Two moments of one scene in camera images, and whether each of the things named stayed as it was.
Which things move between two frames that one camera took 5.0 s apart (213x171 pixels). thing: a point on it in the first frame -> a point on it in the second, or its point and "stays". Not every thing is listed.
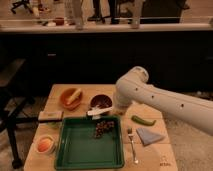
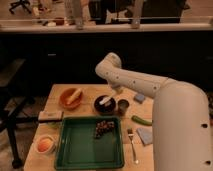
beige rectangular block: (50, 115) stays
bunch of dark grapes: (103, 126) stays
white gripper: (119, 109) -> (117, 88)
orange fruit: (44, 144) stays
